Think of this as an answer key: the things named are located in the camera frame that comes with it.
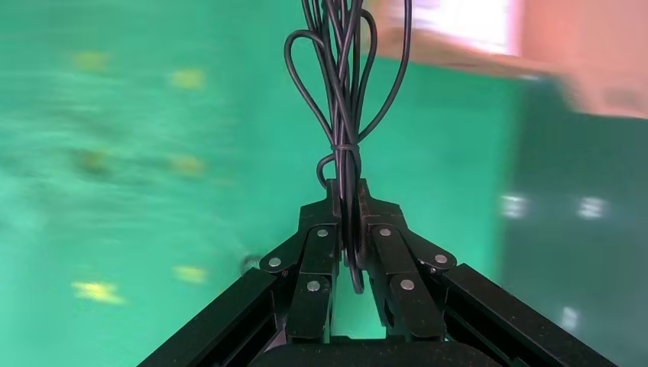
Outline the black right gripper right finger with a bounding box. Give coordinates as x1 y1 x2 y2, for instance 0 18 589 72
356 177 620 367

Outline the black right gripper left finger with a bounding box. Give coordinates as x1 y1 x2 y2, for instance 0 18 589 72
138 179 345 367

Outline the black wired computer mouse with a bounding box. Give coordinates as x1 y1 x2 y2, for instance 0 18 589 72
283 0 414 296

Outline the orange cardboard box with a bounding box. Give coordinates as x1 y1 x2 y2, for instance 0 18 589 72
371 0 648 122

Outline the green table cloth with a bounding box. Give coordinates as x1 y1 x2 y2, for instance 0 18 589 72
0 0 530 367

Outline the white printed instruction sheet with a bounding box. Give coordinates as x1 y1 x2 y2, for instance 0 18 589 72
409 0 523 57

